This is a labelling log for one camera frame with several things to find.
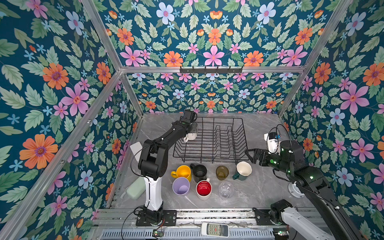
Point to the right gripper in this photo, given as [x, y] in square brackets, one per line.
[263, 153]

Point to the green mug cream inside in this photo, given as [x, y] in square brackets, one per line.
[243, 170]

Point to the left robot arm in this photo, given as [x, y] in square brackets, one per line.
[153, 163]

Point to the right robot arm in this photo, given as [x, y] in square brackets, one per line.
[288, 157]

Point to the amber glass cup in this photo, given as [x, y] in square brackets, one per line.
[222, 172]

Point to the clear glass cup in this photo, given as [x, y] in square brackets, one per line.
[226, 190]

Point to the white round alarm clock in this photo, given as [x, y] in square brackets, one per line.
[295, 191]

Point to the black mug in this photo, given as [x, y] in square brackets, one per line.
[199, 172]

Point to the red inside white mug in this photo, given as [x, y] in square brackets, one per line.
[204, 189]

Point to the yellow mug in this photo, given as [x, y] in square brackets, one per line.
[182, 171]

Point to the lilac cup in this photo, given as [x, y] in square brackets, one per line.
[181, 186]

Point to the white remote control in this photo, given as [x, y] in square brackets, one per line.
[215, 230]

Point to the white rectangular box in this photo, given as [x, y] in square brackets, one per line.
[136, 149]

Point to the pale green case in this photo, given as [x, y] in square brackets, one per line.
[136, 189]

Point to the black wire dish rack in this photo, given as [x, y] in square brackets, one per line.
[219, 140]

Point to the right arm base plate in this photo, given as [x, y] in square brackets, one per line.
[262, 217]

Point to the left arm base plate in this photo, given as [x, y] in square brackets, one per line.
[148, 218]

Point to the black hook rail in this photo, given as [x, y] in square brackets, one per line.
[211, 70]

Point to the aluminium frame post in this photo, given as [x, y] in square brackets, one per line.
[99, 26]

